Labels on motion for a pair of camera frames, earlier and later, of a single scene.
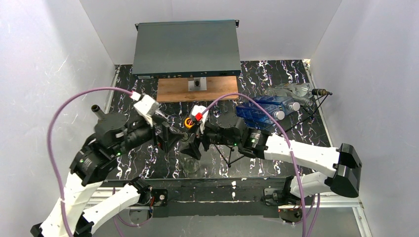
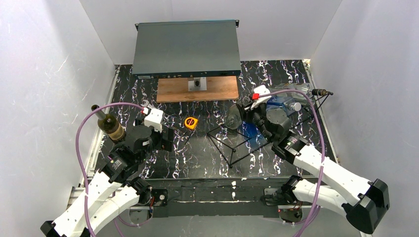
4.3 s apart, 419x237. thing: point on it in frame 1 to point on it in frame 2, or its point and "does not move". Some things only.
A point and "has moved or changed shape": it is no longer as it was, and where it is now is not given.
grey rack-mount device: x=183 y=48 does not move
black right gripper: x=202 y=139 to x=248 y=111
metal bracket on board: x=198 y=84 does not move
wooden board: x=176 y=90 does not move
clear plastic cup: x=189 y=165 has moved or changed shape
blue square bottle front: x=288 y=104 does not move
